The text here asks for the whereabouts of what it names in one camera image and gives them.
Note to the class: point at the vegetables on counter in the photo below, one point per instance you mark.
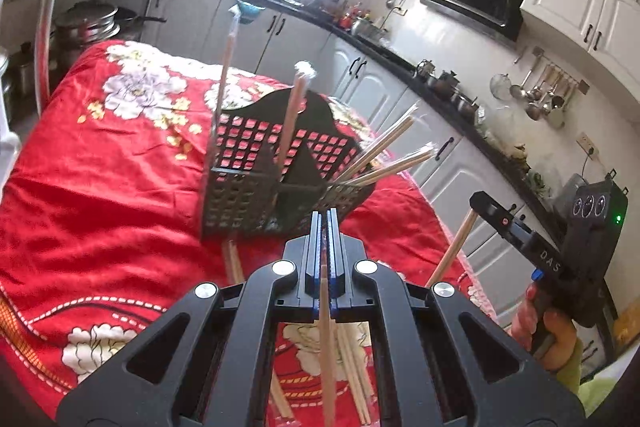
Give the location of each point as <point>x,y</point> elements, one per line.
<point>525,167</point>

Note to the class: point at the small steel pot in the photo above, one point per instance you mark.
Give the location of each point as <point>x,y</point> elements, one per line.
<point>24,69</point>

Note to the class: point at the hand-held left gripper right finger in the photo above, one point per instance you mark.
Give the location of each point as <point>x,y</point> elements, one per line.
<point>334,257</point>

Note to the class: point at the metal pot with lid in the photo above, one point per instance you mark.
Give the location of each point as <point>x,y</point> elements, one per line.
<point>445,82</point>
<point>466,104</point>

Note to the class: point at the person's right hand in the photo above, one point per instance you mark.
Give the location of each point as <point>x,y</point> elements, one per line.
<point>562,337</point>

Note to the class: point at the wall outlet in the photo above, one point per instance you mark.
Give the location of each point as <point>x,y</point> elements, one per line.
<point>586,143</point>

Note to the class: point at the stainless steel table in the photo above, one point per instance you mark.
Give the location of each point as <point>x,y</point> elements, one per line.
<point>45,32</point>

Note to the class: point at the row of hanging metal utensils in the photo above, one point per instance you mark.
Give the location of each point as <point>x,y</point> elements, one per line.
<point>545,92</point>

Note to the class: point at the large steel pot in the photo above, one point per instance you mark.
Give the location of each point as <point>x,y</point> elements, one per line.
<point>362,27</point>

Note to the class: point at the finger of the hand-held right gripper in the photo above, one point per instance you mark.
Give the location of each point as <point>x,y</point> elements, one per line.
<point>492,214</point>

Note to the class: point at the chopstick pair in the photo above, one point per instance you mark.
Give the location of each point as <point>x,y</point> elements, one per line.
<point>385,139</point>
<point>400,164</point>
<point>452,249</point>
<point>295,107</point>
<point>226,67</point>
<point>327,357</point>

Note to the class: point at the group of chopsticks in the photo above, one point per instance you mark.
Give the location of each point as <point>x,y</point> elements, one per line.
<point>357,382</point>

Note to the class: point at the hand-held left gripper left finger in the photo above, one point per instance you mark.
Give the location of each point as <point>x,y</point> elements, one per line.
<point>315,257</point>

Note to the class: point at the white upper cabinet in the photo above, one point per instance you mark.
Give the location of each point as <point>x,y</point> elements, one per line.
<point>575,2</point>

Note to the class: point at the clear plastic bag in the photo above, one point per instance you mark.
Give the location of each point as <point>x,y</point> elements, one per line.
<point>500,124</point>

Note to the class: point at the person's right forearm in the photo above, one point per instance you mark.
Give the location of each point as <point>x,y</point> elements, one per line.
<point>590,387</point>

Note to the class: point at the black frying pan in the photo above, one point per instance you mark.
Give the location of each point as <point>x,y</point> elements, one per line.
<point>137,18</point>

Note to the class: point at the small metal kettle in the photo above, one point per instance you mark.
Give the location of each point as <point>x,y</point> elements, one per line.
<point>426,69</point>

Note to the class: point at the steel steamer pot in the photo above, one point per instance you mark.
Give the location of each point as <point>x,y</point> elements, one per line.
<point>85,24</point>

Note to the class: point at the blue hanging bin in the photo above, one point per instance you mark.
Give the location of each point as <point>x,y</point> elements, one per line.
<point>249,9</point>

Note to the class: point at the red floral tablecloth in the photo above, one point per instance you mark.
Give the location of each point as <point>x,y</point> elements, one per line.
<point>125,207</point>

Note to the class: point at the white base cabinets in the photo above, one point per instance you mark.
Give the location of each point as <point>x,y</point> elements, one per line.
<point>380,77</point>

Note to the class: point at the dark plastic utensil basket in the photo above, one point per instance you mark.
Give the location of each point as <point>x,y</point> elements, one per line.
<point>240,197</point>

